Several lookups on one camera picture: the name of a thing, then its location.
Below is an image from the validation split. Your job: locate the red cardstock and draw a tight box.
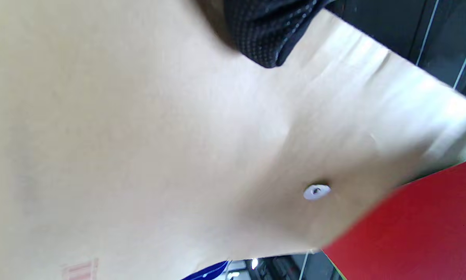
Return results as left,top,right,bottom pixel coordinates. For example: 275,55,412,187
322,156,466,280

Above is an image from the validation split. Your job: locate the blue plastic file holder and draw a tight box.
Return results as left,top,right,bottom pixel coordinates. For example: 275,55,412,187
180,260,232,280

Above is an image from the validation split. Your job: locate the person's left hand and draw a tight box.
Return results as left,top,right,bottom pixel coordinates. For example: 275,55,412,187
196,0,334,69

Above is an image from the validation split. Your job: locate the brown document pouch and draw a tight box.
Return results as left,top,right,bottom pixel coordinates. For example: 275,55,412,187
0,0,466,280

